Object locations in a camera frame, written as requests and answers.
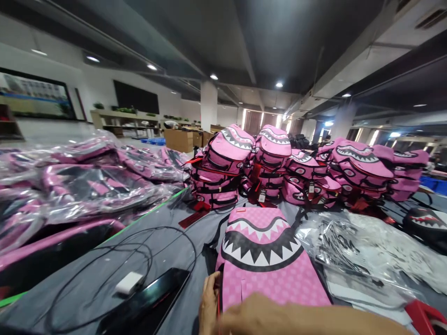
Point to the person's left hand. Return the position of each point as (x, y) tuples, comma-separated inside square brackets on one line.
[(208, 307)]

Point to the person's right hand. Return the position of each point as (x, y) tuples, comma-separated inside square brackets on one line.
[(265, 315)]

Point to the person's left fingers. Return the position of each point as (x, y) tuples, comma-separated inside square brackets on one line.
[(211, 284)]

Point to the pink shark backpack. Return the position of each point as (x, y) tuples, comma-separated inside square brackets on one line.
[(269, 258)]

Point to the black tablet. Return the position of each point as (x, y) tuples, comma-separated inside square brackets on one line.
[(150, 300)]

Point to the grey table cloth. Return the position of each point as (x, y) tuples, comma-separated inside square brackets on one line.
[(174, 223)]

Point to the red hang tag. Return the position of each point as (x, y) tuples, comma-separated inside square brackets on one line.
[(195, 214)]

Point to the white charger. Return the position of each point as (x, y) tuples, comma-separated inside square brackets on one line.
[(129, 282)]

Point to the stack of cardboard boxes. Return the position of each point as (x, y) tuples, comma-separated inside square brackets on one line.
[(181, 139)]

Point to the heap of standing pink backpacks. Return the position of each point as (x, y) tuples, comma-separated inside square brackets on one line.
[(307, 167)]

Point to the blue crate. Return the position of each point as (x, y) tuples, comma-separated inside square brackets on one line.
[(434, 183), (153, 141)]

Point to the pile of clear plastic bags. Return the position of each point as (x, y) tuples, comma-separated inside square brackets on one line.
[(370, 254)]

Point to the pile of bagged pink backpacks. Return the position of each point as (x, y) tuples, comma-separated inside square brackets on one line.
[(80, 181)]

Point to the pink and black bag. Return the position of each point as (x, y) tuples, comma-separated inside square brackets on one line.
[(45, 251)]

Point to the wooden shelf with plants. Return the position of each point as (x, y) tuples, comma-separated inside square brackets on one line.
[(122, 120)]

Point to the red plastic object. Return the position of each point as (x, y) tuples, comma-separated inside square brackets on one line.
[(424, 315)]

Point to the black shark backpack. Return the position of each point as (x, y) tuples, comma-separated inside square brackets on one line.
[(427, 221)]

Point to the black wall screen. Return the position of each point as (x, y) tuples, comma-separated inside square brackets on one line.
[(136, 97)]

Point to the framed wall picture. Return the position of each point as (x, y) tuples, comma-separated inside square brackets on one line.
[(35, 96)]

